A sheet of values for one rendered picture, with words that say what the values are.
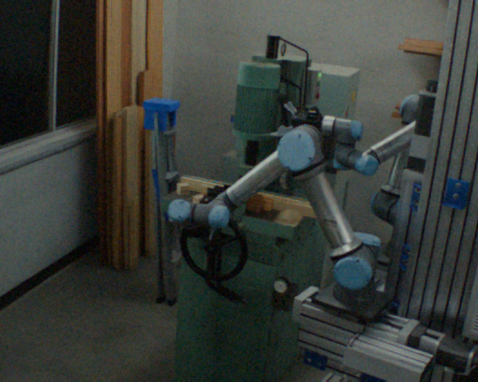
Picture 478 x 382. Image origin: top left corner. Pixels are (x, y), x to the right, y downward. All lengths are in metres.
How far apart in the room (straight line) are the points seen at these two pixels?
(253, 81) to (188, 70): 2.67
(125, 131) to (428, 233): 2.30
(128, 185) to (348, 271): 2.34
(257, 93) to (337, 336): 1.02
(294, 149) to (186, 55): 3.40
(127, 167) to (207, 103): 1.37
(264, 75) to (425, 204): 0.86
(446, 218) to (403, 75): 2.78
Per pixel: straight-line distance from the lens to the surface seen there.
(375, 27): 4.99
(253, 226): 2.77
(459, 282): 2.36
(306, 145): 2.03
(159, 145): 3.68
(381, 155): 2.53
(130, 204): 4.24
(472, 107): 2.24
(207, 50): 5.31
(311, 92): 3.04
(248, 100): 2.75
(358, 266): 2.10
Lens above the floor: 1.81
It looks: 17 degrees down
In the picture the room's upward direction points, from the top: 5 degrees clockwise
